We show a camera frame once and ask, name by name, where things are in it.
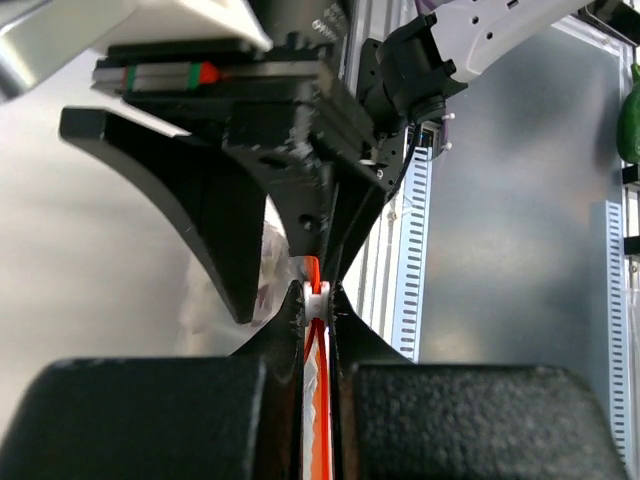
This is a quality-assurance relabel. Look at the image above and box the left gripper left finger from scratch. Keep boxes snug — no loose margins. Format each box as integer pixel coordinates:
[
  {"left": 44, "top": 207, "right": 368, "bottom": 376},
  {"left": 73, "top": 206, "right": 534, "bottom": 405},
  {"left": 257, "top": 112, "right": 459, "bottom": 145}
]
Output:
[{"left": 1, "top": 282, "right": 305, "bottom": 479}]

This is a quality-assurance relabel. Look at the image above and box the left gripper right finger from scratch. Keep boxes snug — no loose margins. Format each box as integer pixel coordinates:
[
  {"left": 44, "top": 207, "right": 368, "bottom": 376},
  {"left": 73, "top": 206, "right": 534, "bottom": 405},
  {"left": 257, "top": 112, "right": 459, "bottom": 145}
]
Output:
[{"left": 330, "top": 286, "right": 627, "bottom": 479}]

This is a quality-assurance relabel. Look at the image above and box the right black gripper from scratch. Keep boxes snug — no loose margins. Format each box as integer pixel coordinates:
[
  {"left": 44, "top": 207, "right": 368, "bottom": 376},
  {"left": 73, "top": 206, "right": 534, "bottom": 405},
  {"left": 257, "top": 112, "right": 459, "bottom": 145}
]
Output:
[{"left": 59, "top": 37, "right": 400, "bottom": 324}]

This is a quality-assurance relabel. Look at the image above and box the clear zip top bag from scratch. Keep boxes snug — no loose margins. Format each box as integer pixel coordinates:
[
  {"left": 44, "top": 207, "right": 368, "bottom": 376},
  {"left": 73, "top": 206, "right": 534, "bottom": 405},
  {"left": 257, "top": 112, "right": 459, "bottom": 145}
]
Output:
[{"left": 179, "top": 222, "right": 328, "bottom": 479}]

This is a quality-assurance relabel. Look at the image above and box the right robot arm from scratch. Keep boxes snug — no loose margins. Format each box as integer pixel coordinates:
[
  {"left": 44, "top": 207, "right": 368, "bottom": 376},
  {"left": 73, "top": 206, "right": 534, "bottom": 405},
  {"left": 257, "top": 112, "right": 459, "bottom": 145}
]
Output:
[{"left": 59, "top": 1, "right": 580, "bottom": 324}]

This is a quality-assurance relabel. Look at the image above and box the aluminium rail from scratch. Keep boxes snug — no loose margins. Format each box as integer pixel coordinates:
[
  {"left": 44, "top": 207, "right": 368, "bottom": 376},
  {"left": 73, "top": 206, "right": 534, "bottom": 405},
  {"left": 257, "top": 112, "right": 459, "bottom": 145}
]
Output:
[{"left": 342, "top": 1, "right": 416, "bottom": 343}]

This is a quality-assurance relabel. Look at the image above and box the slotted cable duct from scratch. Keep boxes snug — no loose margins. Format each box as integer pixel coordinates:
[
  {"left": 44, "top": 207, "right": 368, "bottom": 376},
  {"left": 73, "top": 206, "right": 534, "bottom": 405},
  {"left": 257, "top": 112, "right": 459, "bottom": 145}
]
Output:
[{"left": 391, "top": 147, "right": 433, "bottom": 362}]

